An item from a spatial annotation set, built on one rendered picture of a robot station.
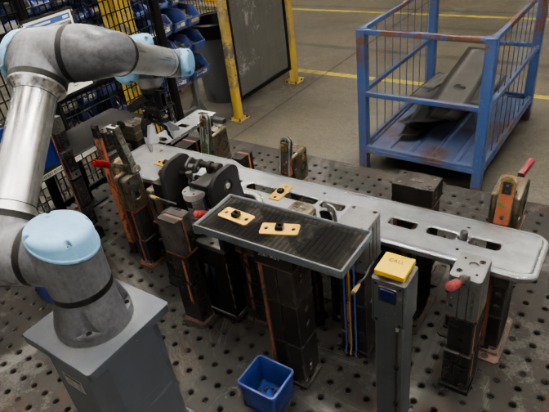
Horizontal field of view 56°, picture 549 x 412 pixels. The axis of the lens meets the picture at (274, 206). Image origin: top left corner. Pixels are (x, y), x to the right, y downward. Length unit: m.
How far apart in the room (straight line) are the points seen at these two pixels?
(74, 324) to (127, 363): 0.13
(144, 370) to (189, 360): 0.39
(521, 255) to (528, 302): 0.35
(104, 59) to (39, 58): 0.12
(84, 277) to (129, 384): 0.26
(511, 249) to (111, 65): 0.98
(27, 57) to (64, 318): 0.52
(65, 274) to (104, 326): 0.13
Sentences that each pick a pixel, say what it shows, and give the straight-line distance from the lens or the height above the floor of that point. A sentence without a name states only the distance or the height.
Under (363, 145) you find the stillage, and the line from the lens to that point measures 3.51.
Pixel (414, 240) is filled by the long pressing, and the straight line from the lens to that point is 1.33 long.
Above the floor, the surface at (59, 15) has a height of 1.43.
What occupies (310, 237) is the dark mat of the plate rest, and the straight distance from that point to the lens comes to 1.08.
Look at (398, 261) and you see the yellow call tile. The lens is 1.02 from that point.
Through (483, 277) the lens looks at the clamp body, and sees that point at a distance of 1.16.
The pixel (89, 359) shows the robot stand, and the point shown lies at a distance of 1.04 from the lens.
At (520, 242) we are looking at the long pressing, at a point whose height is 1.00.
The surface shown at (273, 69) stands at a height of 0.22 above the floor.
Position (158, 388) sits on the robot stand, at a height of 0.91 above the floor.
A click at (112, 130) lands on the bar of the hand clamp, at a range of 1.63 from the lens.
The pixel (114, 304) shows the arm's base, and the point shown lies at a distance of 1.05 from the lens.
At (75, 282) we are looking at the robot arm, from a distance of 0.99.
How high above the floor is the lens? 1.81
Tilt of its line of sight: 33 degrees down
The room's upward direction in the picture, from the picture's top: 8 degrees counter-clockwise
